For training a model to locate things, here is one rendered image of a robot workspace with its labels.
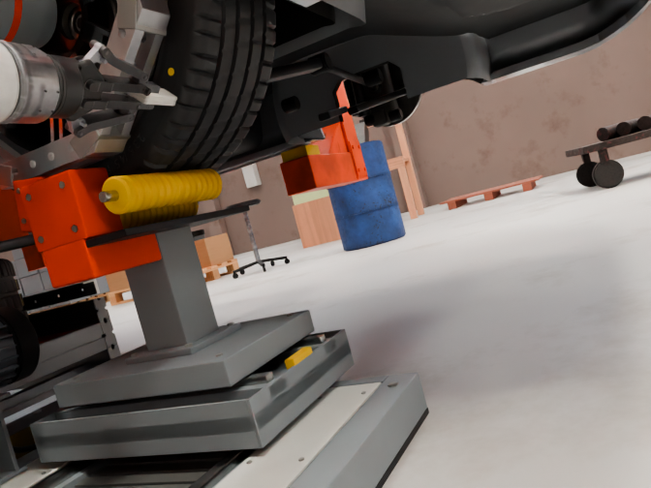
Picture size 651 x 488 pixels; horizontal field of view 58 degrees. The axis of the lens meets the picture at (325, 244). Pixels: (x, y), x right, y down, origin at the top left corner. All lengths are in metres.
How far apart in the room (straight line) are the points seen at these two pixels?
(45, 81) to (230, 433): 0.55
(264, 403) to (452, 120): 9.90
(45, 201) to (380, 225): 4.34
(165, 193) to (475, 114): 9.75
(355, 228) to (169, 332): 4.17
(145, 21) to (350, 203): 4.38
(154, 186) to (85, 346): 0.82
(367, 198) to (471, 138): 5.62
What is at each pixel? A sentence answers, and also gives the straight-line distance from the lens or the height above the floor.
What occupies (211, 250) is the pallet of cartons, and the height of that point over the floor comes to 0.31.
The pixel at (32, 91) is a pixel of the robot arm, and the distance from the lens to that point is 0.74.
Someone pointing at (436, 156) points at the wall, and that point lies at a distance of 10.73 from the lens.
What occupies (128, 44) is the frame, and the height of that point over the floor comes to 0.70.
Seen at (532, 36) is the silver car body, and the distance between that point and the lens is 2.57.
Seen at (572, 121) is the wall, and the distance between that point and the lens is 10.44.
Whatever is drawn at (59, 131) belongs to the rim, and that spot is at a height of 0.67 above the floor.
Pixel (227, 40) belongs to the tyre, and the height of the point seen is 0.71.
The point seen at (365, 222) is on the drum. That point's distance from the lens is 5.18.
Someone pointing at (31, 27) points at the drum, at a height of 0.80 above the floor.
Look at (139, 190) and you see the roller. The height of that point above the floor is 0.51.
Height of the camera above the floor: 0.41
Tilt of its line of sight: 3 degrees down
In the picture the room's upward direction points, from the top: 15 degrees counter-clockwise
